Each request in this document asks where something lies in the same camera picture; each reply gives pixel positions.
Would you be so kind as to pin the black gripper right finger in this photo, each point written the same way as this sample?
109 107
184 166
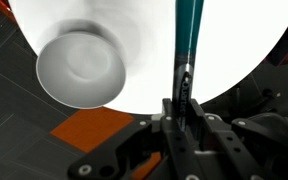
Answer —
217 143

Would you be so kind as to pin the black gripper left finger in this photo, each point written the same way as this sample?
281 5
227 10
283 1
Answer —
174 140

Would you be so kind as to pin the teal marker with black cap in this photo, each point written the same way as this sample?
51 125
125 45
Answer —
187 26

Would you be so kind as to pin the white bowl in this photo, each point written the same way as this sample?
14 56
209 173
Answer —
80 71

